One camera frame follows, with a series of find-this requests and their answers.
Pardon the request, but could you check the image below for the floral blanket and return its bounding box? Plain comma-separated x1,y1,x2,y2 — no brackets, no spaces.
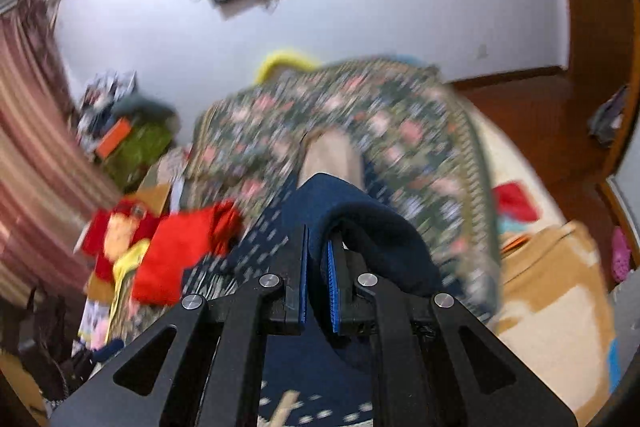
185,57,503,323

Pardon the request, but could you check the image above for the tan blanket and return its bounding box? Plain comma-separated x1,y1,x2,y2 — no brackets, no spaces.
492,222,621,413

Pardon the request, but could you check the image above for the striped pink curtain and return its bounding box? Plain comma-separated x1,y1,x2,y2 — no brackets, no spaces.
0,0,123,303

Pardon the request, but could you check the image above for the green cloth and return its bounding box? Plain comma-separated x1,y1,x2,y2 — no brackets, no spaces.
100,122,173,192

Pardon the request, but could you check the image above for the small red cloth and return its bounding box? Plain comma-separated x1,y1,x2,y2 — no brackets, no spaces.
492,182,538,223

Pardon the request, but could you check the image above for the grey hanging cloth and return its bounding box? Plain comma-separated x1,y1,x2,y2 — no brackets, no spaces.
587,87,628,148

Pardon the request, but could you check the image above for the cardboard box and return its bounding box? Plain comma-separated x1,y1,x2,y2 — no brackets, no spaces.
130,152,176,212

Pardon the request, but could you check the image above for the dark bag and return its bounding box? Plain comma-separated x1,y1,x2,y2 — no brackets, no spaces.
0,292,96,403

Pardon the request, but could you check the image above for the red and yellow garment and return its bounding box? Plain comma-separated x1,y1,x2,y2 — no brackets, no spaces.
80,202,161,283

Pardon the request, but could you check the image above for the yellow pillow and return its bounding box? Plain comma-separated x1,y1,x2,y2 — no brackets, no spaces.
254,51,321,85

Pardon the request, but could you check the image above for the navy patterned garment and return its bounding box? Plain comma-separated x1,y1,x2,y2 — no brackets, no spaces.
182,172,443,427

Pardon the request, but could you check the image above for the orange box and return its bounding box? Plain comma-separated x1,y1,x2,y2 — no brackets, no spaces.
95,118,133,158

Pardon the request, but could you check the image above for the wooden cabinet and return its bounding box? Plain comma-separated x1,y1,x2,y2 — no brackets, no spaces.
597,0,640,268

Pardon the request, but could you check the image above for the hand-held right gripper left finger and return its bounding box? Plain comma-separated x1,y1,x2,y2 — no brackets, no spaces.
48,224,311,427

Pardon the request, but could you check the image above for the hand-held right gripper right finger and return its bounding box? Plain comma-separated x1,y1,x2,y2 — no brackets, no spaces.
325,232,578,427

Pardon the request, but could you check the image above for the dark teal cloth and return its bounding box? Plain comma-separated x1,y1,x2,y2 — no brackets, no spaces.
115,94,178,122

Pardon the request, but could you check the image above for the yellow cloth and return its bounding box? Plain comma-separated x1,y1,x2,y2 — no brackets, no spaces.
107,242,151,343

